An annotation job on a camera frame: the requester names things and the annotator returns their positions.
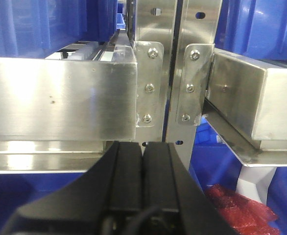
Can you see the blue bin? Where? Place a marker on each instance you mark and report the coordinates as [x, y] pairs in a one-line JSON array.
[[253, 28], [212, 162], [38, 28], [19, 189]]

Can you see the blue bin lower right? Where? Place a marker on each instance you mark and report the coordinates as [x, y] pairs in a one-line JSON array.
[[212, 162]]

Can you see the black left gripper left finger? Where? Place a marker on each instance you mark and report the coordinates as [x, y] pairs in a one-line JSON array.
[[110, 188]]

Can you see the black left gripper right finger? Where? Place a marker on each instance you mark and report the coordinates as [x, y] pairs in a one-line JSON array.
[[184, 209]]

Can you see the blue bin upper left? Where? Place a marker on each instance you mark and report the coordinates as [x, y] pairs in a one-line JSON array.
[[38, 28]]

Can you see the blue bin upper right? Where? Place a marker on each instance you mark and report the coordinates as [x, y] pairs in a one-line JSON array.
[[253, 28]]

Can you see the stainless steel shelf frame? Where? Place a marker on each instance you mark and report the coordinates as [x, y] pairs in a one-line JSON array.
[[153, 81]]

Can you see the red bubble wrap bag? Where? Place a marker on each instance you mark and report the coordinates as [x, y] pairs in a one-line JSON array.
[[246, 216]]

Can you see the blue bin lower left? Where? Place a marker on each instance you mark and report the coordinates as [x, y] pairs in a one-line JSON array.
[[19, 189]]

